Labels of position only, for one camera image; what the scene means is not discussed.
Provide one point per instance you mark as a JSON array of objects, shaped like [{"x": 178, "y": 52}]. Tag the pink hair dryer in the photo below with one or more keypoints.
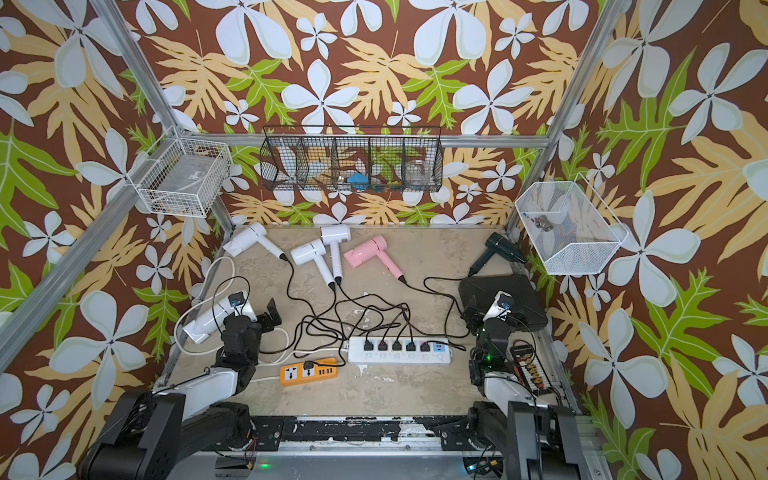
[{"x": 374, "y": 248}]

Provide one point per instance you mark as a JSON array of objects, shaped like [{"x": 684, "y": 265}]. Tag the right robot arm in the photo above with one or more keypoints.
[{"x": 526, "y": 431}]

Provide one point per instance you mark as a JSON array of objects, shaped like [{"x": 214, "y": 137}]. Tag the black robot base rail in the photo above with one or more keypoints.
[{"x": 450, "y": 433}]

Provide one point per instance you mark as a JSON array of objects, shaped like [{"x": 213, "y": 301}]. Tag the white multicolour power strip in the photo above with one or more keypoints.
[{"x": 403, "y": 350}]

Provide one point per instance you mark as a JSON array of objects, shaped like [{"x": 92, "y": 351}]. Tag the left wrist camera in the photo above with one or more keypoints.
[{"x": 238, "y": 304}]

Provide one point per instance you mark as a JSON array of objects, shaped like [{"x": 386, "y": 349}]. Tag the black plastic tool case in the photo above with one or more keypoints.
[{"x": 527, "y": 312}]

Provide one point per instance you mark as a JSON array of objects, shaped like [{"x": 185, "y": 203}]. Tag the metal clip in basket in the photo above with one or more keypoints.
[{"x": 543, "y": 223}]

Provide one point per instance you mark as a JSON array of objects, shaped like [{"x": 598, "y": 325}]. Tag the black hair dryer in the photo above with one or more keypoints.
[{"x": 497, "y": 244}]

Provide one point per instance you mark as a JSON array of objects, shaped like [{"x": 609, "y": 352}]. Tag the orange power strip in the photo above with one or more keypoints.
[{"x": 294, "y": 374}]

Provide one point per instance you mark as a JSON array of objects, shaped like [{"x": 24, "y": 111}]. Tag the blue object in basket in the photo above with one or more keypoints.
[{"x": 358, "y": 181}]

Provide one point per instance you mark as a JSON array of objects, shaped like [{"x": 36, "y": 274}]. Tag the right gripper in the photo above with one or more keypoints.
[{"x": 478, "y": 317}]

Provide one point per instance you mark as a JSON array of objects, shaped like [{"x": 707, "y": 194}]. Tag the black wire basket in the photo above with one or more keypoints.
[{"x": 394, "y": 158}]

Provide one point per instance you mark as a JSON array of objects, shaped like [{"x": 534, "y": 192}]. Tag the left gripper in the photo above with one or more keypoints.
[{"x": 267, "y": 323}]

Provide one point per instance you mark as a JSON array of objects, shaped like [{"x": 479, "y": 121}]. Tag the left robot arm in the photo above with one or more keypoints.
[{"x": 151, "y": 431}]

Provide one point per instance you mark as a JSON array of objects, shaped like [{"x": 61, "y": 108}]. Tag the white wire basket left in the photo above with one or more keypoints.
[{"x": 181, "y": 175}]

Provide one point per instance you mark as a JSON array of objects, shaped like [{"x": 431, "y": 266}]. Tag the white hair dryer far left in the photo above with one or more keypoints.
[{"x": 250, "y": 235}]

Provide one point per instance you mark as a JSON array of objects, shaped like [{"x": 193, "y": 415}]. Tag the white mesh basket right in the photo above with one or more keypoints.
[{"x": 587, "y": 233}]

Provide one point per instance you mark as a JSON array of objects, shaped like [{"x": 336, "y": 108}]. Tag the white hair dryer near left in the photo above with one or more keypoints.
[{"x": 210, "y": 320}]

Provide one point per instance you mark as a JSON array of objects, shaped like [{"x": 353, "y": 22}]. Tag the white hair dryer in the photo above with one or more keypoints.
[
  {"x": 333, "y": 236},
  {"x": 314, "y": 251},
  {"x": 210, "y": 320},
  {"x": 250, "y": 235}
]

